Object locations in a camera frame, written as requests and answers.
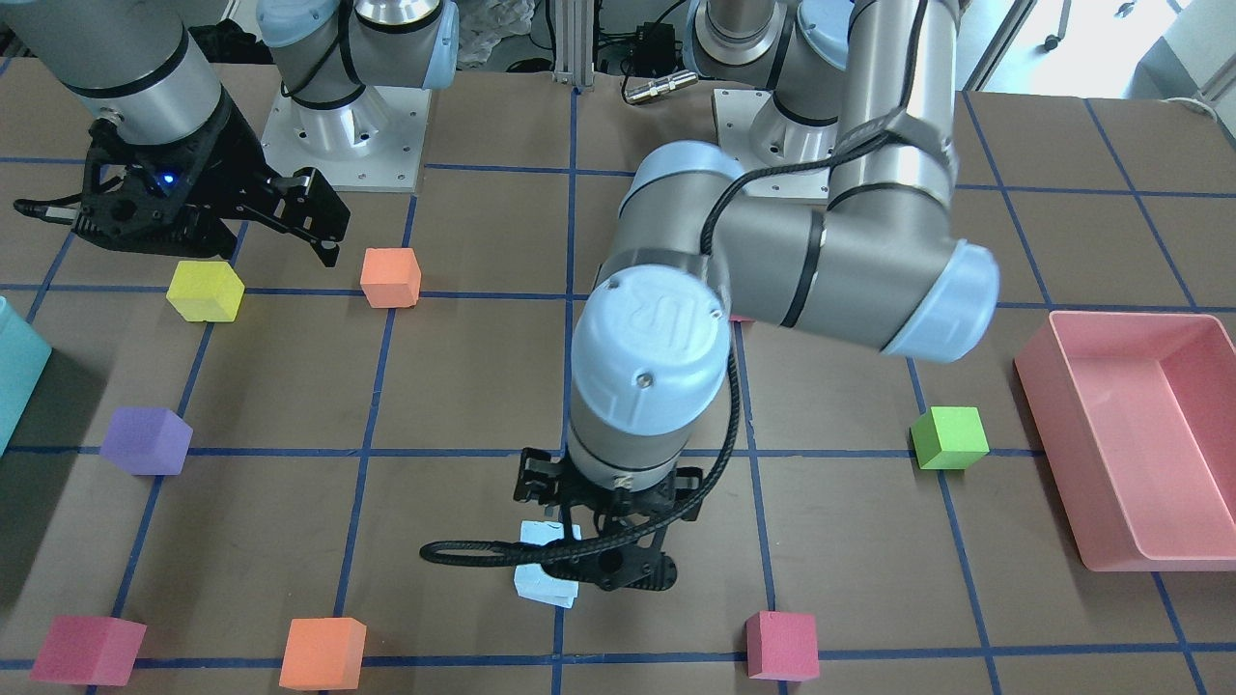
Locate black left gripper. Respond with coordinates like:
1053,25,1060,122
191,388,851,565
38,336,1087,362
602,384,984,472
514,448,705,591

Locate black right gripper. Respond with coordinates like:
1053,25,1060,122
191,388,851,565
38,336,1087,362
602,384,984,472
70,93,351,268

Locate light blue foam block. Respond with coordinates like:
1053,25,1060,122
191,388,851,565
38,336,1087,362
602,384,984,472
520,519,581,547

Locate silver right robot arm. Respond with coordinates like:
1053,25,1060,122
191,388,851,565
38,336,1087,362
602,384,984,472
2,1,460,267

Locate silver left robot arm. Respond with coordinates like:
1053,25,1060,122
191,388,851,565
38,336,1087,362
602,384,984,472
475,1,1000,591

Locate light blue bottom block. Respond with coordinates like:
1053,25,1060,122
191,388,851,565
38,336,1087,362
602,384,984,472
514,564,578,610

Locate orange foam block far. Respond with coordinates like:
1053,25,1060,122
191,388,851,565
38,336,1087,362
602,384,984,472
358,247,421,309

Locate orange foam block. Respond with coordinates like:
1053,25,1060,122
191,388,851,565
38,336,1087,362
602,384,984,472
358,247,421,309
279,617,368,691

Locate yellow foam block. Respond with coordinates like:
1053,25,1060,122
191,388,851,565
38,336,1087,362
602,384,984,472
166,260,243,322

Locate pink foam block near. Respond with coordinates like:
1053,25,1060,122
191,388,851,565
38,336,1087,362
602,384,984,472
744,610,821,681

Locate purple foam block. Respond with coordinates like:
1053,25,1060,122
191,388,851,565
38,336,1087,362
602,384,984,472
98,406,193,476

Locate orange foam block near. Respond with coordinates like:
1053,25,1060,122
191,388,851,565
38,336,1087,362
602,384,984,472
279,617,368,691

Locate teal plastic bin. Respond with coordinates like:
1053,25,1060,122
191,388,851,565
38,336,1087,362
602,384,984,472
1,296,52,454

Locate green foam block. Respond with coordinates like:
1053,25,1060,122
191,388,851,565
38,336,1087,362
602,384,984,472
910,406,993,470

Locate silver metal connector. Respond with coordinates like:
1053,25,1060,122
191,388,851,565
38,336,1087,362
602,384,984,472
620,69,700,106

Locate pink plastic bin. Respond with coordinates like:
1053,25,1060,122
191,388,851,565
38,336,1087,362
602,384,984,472
1015,310,1235,571

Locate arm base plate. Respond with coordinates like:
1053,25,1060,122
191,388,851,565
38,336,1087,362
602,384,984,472
714,89,837,169
261,85,435,194

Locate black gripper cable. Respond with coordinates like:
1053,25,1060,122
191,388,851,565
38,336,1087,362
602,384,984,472
419,108,913,569

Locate aluminium frame post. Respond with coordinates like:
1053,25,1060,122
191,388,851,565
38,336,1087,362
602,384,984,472
548,0,596,93

